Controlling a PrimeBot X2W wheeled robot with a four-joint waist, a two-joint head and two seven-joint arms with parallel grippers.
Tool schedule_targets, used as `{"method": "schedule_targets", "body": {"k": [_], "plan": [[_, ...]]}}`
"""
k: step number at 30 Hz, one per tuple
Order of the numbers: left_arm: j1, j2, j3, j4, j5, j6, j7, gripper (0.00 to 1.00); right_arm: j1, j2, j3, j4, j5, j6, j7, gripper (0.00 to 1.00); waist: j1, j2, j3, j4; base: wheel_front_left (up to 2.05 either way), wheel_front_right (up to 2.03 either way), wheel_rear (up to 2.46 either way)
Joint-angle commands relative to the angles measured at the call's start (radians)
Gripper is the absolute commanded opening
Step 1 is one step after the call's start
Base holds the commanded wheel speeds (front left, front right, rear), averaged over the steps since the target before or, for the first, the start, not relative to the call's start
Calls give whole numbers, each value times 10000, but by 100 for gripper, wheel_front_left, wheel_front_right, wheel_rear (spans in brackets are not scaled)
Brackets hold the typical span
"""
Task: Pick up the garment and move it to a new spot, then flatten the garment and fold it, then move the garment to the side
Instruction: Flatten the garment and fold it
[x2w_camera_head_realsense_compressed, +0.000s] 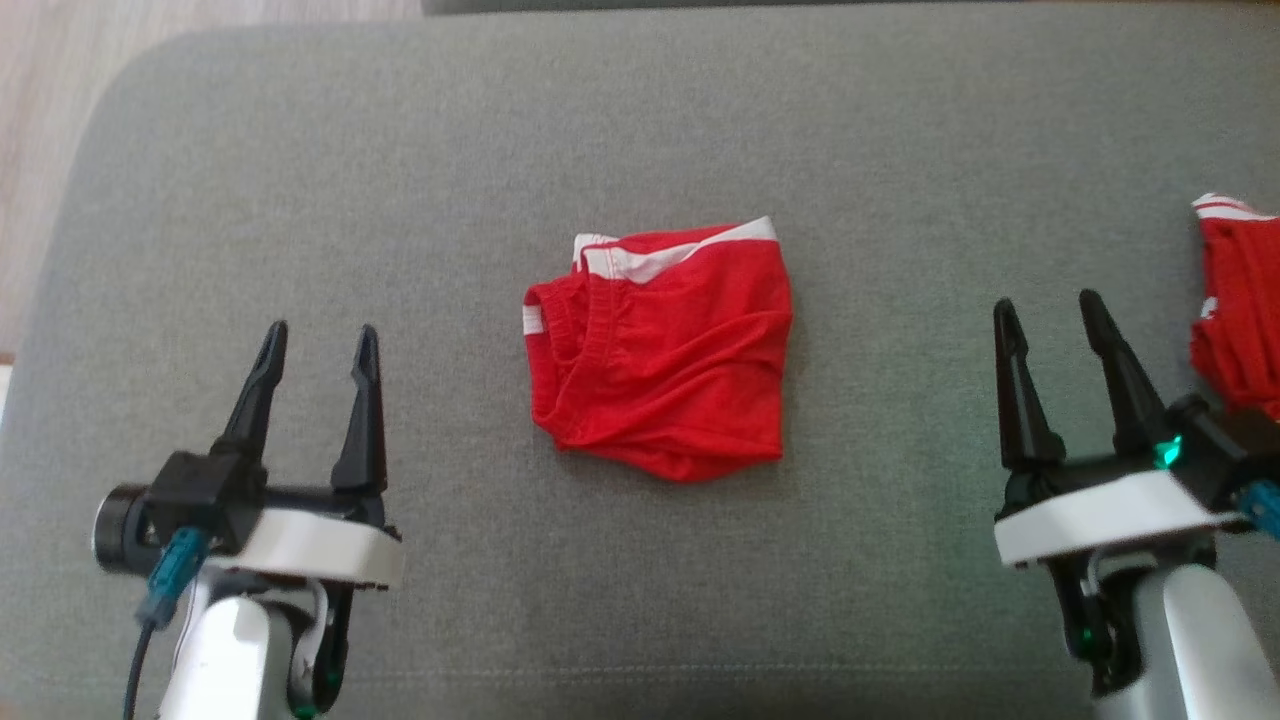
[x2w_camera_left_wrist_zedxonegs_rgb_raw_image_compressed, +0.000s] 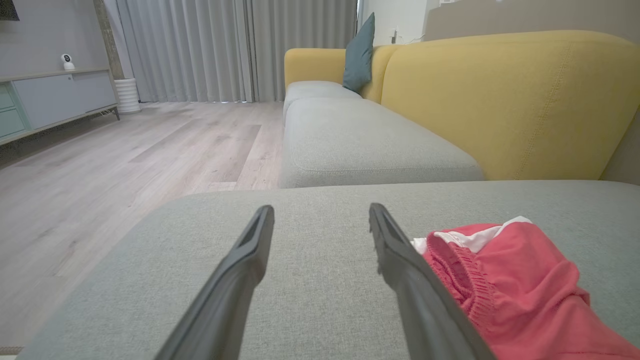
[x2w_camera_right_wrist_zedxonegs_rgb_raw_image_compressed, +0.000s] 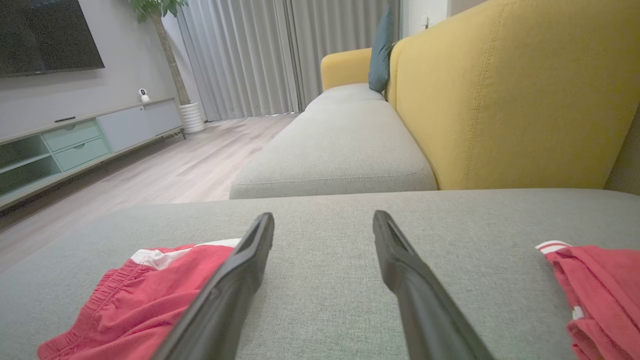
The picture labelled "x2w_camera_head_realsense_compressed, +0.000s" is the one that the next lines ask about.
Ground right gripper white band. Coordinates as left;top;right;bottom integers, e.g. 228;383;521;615
992;288;1243;572

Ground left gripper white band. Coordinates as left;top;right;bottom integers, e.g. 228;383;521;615
205;320;405;592

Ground red shirt with white sleeves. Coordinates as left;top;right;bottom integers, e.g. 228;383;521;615
1188;192;1280;423

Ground red shorts with white stripes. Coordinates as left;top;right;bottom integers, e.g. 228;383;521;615
522;216;795;484

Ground grey fabric sofa seat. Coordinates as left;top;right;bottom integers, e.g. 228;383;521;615
0;0;1280;720

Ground left cable with teal connector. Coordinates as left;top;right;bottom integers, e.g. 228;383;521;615
122;527;213;720

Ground cable with teal connector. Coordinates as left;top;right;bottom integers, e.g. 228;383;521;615
122;527;213;720
1234;479;1280;543

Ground right cable with teal connector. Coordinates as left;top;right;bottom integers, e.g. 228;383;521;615
1234;479;1280;543

